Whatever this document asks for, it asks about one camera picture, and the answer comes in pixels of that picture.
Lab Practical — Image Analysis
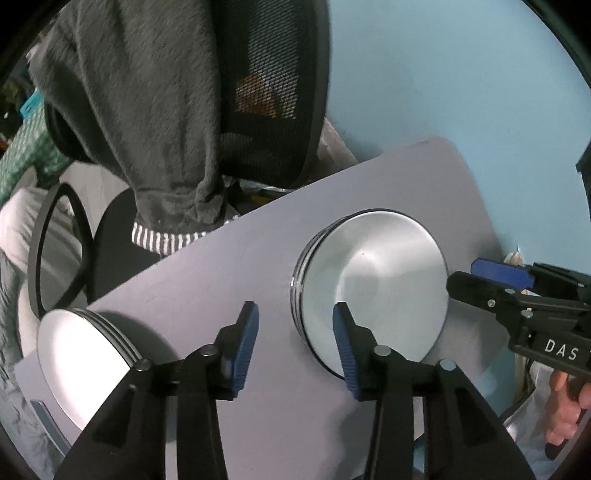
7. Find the dark smartphone with silver edge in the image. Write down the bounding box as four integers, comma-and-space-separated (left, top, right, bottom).
28, 399, 71, 457

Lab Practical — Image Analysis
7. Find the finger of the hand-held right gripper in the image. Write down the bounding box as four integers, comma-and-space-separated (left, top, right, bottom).
445, 271, 532, 324
471, 258, 536, 289

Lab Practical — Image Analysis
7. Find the person's right hand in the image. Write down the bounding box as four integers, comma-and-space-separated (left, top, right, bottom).
545, 371, 591, 446

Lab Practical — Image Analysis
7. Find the white plate with dark rim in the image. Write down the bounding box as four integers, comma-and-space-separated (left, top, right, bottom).
69, 308, 140, 370
76, 308, 145, 367
37, 309, 136, 432

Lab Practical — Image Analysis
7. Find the black office chair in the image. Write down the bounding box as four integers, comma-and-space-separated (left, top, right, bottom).
28, 0, 333, 319

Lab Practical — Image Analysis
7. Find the white bowl with dark rim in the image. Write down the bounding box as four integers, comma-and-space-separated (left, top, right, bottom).
296, 219, 338, 365
293, 226, 331, 358
300, 210, 450, 381
290, 233, 324, 352

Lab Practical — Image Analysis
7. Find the green checked cloth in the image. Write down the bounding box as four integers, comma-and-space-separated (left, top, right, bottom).
0, 99, 72, 206

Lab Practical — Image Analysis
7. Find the dark grey fleece garment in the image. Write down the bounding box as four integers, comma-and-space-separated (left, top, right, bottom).
28, 0, 241, 254

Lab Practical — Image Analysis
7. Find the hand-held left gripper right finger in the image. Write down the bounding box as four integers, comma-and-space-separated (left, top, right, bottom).
333, 302, 539, 480

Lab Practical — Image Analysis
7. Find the grey quilted duvet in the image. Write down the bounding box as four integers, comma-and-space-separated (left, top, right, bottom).
0, 249, 70, 467

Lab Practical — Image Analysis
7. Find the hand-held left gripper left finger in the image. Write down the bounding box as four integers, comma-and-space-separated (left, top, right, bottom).
54, 302, 259, 480

